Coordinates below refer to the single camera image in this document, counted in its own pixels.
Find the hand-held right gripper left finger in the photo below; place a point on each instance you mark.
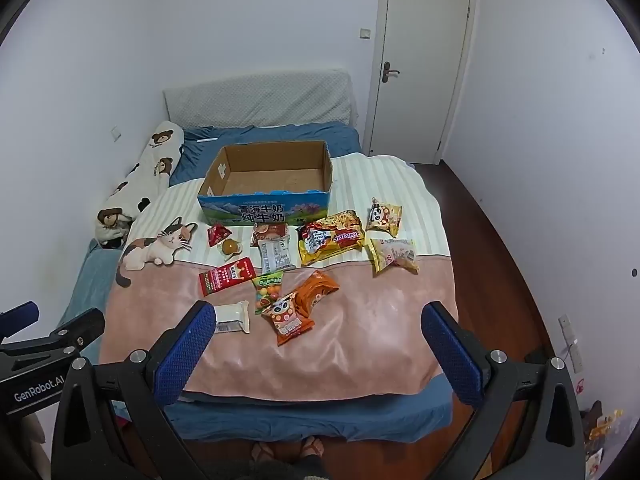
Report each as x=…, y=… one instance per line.
x=185, y=352

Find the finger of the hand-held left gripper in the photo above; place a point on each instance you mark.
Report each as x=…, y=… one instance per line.
x=22, y=314
x=77, y=327

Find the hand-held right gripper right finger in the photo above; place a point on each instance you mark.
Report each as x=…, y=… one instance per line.
x=450, y=355

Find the white snack packet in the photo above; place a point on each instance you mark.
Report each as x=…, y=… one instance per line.
x=231, y=316

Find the green candy ball packet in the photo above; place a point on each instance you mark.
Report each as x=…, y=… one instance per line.
x=267, y=290

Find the orange panda snack packet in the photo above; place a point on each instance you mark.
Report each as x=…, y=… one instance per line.
x=287, y=320

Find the small red snack packet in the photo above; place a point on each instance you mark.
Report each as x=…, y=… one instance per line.
x=217, y=234

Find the clear snack packet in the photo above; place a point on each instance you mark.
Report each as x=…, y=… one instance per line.
x=275, y=256

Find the plain orange snack packet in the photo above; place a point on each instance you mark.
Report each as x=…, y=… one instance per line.
x=317, y=290

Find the yellow instant noodle packet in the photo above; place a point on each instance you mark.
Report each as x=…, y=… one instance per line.
x=330, y=240

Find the cardboard box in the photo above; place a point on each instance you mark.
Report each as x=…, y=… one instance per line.
x=270, y=175

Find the pale yellow snack packet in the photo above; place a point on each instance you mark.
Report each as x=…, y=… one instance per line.
x=395, y=255

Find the white power strip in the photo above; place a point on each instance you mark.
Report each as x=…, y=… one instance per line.
x=572, y=345

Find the person's left foot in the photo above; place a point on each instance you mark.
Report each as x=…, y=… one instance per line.
x=262, y=452

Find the person's foot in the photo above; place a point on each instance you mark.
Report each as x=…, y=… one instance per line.
x=311, y=447
x=262, y=452

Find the brown snack packet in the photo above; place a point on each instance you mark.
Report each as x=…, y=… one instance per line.
x=267, y=232

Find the yellow panda snack packet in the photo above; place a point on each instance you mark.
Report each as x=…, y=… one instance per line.
x=384, y=217

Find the person's right foot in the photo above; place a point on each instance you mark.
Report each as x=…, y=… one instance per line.
x=311, y=447

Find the bear-print long pillow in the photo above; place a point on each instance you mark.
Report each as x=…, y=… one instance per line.
x=145, y=175

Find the pile of colourful bags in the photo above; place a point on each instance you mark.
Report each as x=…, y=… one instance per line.
x=602, y=422

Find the white pen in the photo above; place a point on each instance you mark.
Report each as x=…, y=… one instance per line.
x=207, y=139

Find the grey headboard cushion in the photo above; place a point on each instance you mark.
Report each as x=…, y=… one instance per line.
x=260, y=97

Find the white door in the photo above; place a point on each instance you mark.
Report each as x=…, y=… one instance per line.
x=425, y=60

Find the white wall socket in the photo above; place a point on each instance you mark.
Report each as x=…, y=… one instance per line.
x=116, y=133

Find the white light switch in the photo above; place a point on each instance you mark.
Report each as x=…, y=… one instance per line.
x=365, y=33

